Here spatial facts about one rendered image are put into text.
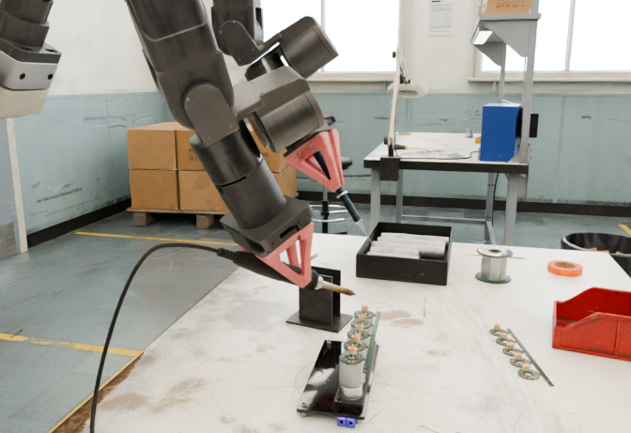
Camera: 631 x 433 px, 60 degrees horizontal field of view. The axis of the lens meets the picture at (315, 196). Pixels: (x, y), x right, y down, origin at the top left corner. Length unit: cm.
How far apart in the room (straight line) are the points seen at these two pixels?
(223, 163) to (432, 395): 35
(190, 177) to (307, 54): 351
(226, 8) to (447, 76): 420
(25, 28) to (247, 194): 46
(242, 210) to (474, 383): 34
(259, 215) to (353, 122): 443
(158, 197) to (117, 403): 372
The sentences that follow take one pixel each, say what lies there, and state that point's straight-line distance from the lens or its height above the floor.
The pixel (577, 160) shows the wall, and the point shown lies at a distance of 503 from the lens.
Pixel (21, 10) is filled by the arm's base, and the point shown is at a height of 119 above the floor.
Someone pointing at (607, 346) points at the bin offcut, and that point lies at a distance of 81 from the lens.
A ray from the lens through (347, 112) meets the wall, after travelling 497.
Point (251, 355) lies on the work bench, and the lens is 74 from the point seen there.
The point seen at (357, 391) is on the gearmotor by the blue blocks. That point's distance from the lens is 61.
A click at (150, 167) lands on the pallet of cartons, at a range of 433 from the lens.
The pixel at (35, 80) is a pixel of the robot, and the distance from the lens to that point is 91.
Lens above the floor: 109
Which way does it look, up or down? 12 degrees down
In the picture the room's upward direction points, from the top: straight up
